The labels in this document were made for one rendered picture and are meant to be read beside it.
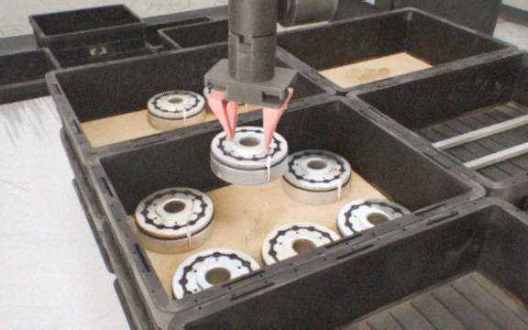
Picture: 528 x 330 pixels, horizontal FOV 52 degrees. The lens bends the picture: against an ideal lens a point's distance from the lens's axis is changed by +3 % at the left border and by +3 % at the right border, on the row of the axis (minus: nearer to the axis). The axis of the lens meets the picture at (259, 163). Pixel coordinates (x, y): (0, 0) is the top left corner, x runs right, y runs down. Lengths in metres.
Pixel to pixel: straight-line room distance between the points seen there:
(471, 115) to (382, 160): 0.33
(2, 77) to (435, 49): 1.47
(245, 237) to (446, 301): 0.25
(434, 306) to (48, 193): 0.72
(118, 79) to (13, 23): 2.88
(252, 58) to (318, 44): 0.55
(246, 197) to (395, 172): 0.22
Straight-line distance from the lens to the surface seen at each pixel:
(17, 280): 0.91
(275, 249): 0.64
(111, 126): 0.99
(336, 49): 1.20
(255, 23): 0.61
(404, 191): 0.77
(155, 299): 0.51
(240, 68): 0.63
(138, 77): 1.01
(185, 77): 1.04
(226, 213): 0.75
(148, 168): 0.74
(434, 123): 1.02
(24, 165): 1.19
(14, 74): 2.12
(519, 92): 1.13
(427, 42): 1.27
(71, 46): 2.25
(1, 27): 3.86
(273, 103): 0.64
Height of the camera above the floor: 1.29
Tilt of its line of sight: 33 degrees down
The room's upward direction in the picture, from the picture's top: straight up
